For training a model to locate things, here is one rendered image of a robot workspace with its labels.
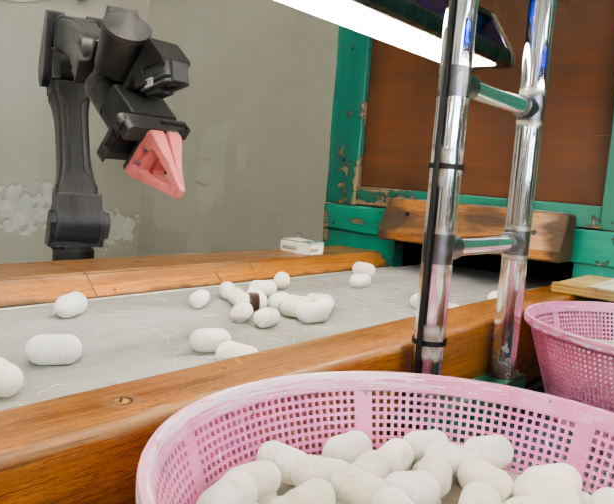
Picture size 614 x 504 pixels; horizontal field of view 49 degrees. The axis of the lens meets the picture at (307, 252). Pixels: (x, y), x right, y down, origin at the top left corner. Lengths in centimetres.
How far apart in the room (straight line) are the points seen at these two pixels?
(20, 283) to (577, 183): 76
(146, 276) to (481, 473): 52
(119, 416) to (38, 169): 254
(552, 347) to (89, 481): 44
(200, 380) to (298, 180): 201
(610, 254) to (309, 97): 154
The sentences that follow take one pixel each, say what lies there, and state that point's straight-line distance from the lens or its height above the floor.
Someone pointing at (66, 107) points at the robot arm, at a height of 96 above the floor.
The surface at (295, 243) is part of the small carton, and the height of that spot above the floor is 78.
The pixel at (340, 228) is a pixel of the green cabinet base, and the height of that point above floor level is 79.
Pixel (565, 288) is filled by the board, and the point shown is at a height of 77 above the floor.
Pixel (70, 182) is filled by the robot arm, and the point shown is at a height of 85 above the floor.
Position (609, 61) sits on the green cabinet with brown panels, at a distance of 107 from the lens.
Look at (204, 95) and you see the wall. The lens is 280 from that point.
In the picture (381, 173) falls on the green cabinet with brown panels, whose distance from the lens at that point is 120.
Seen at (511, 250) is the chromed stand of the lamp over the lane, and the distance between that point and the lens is 62.
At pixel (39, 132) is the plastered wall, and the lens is 286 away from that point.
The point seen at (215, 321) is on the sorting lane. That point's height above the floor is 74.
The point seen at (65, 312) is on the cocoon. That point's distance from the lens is 64.
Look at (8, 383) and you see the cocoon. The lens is 44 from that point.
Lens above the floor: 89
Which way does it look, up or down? 6 degrees down
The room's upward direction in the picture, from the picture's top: 4 degrees clockwise
